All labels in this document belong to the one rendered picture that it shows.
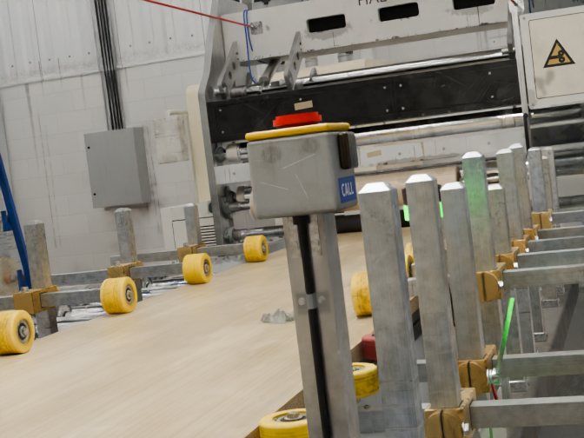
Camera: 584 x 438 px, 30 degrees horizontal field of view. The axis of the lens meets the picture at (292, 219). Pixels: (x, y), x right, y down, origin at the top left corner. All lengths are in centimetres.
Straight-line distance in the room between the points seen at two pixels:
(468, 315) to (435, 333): 25
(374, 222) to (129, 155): 1042
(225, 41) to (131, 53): 732
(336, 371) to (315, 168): 17
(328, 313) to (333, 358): 4
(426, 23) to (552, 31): 58
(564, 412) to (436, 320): 20
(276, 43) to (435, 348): 311
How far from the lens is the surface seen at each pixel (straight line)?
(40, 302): 256
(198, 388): 151
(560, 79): 389
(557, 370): 168
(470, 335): 164
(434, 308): 138
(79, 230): 1214
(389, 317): 114
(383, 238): 113
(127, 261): 302
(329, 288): 87
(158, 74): 1158
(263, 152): 86
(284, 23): 440
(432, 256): 137
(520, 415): 144
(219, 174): 419
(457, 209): 162
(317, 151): 85
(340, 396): 89
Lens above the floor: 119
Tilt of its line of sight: 3 degrees down
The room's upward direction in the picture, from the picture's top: 7 degrees counter-clockwise
